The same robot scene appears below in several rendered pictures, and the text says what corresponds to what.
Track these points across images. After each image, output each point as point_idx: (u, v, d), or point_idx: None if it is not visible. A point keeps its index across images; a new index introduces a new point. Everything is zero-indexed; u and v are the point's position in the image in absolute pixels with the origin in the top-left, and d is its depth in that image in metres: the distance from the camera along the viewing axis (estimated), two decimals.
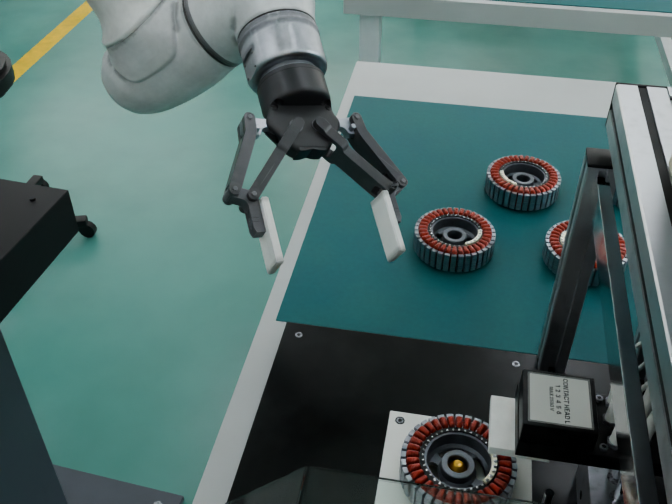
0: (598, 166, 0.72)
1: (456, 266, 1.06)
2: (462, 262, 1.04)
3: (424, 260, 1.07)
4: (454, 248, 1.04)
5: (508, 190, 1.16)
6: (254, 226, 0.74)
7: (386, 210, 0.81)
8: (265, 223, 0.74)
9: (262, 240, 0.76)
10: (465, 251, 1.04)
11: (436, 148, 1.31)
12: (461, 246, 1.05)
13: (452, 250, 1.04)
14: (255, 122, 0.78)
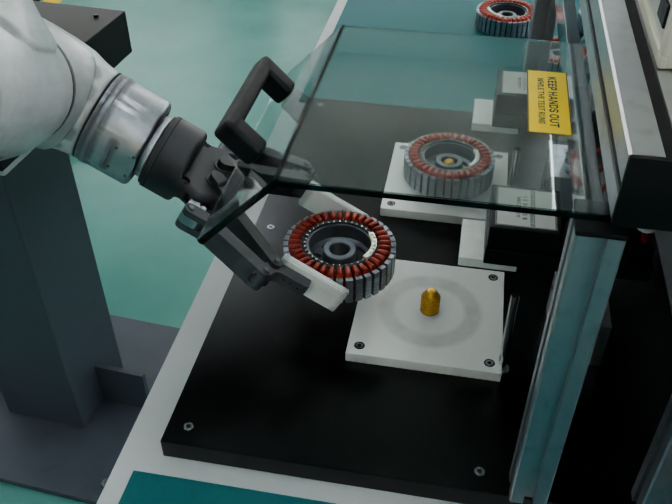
0: None
1: (361, 291, 0.75)
2: (370, 284, 0.74)
3: None
4: (355, 268, 0.73)
5: (493, 20, 1.37)
6: (303, 284, 0.71)
7: (327, 198, 0.80)
8: (306, 275, 0.72)
9: (307, 291, 0.73)
10: (370, 267, 0.74)
11: (433, 1, 1.52)
12: (360, 262, 0.74)
13: (353, 271, 0.73)
14: (199, 207, 0.70)
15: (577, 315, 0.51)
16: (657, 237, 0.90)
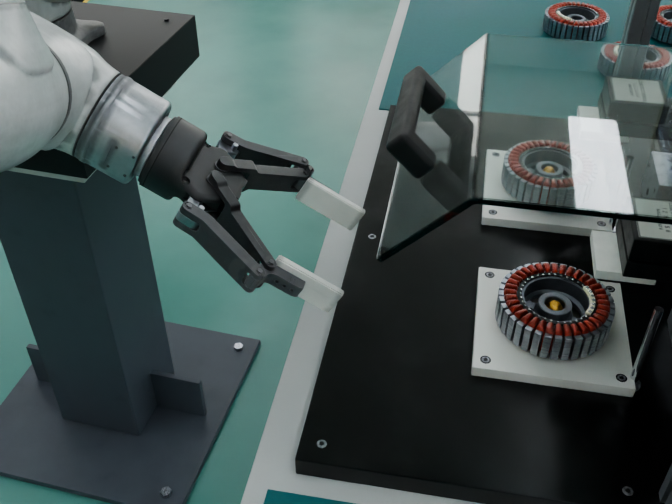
0: None
1: (584, 347, 0.74)
2: (596, 341, 0.73)
3: (537, 353, 0.74)
4: (583, 325, 0.73)
5: (564, 23, 1.35)
6: (297, 286, 0.71)
7: (325, 193, 0.81)
8: (300, 276, 0.71)
9: (301, 292, 0.72)
10: (597, 324, 0.73)
11: (496, 4, 1.51)
12: (584, 319, 0.74)
13: (581, 329, 0.73)
14: (196, 206, 0.70)
15: None
16: None
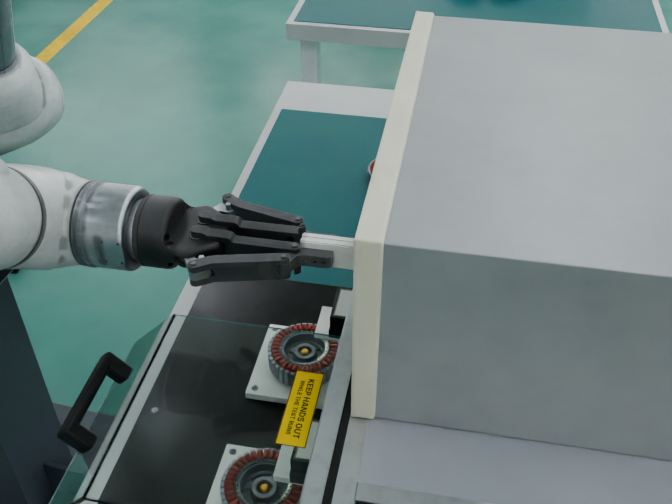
0: None
1: None
2: None
3: None
4: None
5: None
6: (325, 257, 0.76)
7: (323, 241, 0.77)
8: (326, 248, 0.77)
9: (336, 262, 0.77)
10: None
11: (337, 149, 1.74)
12: None
13: None
14: (197, 258, 0.75)
15: None
16: None
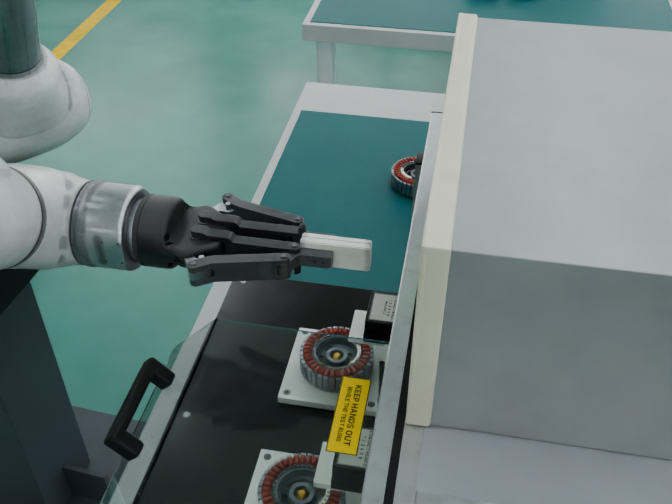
0: (421, 164, 1.14)
1: None
2: None
3: None
4: None
5: (404, 182, 1.57)
6: (325, 257, 0.76)
7: (323, 241, 0.77)
8: (326, 248, 0.77)
9: (336, 262, 0.77)
10: None
11: (359, 151, 1.73)
12: None
13: None
14: (197, 259, 0.75)
15: None
16: None
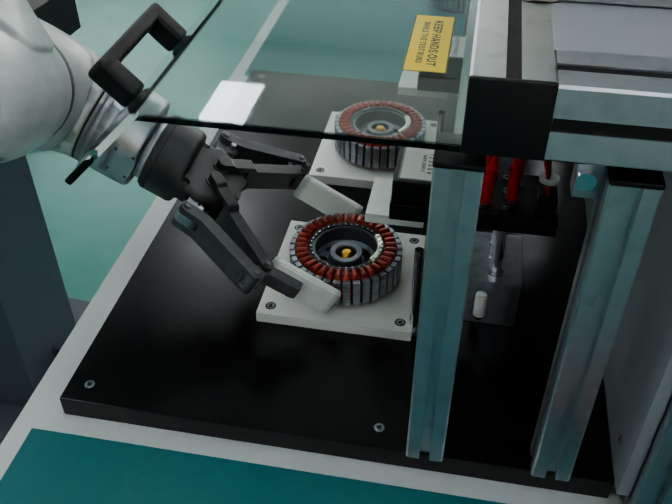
0: None
1: (368, 293, 0.75)
2: (377, 286, 0.74)
3: None
4: (362, 270, 0.73)
5: None
6: (294, 287, 0.70)
7: (322, 189, 0.81)
8: (297, 277, 0.71)
9: (299, 293, 0.72)
10: (377, 269, 0.74)
11: None
12: (367, 265, 0.75)
13: (360, 273, 0.73)
14: (195, 206, 0.70)
15: (448, 255, 0.50)
16: (586, 203, 0.90)
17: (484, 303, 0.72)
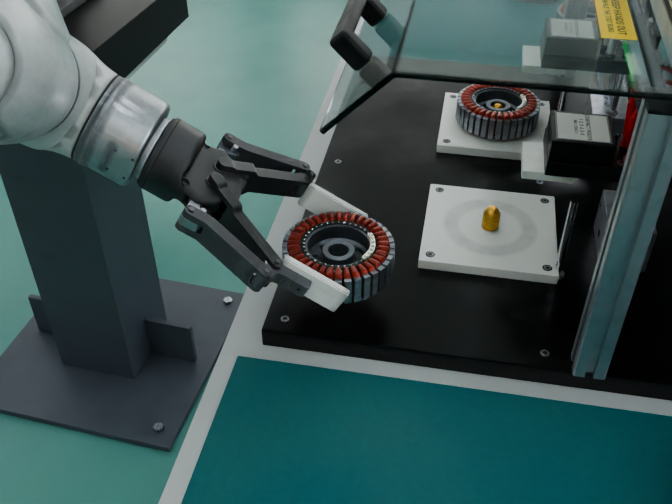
0: None
1: (360, 292, 0.75)
2: (369, 285, 0.74)
3: None
4: (354, 269, 0.73)
5: None
6: (303, 285, 0.71)
7: (327, 198, 0.80)
8: (306, 276, 0.72)
9: (308, 291, 0.73)
10: (369, 268, 0.74)
11: None
12: (359, 263, 0.74)
13: (352, 272, 0.73)
14: (198, 209, 0.70)
15: (644, 191, 0.60)
16: None
17: None
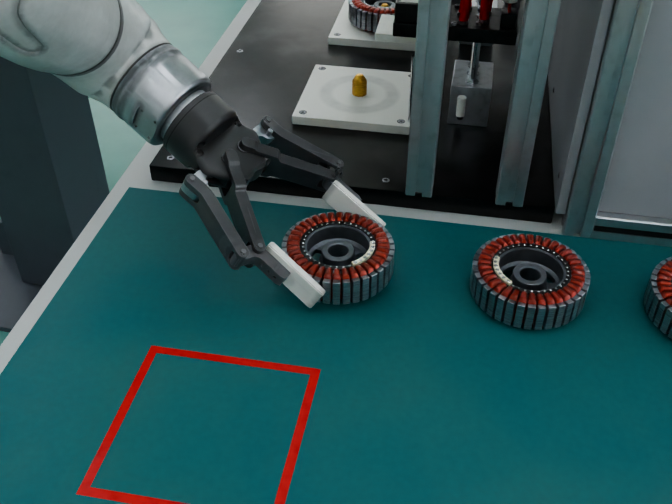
0: None
1: (342, 296, 0.75)
2: (348, 291, 0.73)
3: None
4: (336, 271, 0.73)
5: None
6: (279, 275, 0.72)
7: (347, 198, 0.80)
8: (286, 266, 0.73)
9: (288, 282, 0.74)
10: (351, 274, 0.73)
11: None
12: (346, 267, 0.74)
13: (333, 274, 0.73)
14: (200, 180, 0.73)
15: (434, 13, 0.74)
16: None
17: (464, 104, 0.96)
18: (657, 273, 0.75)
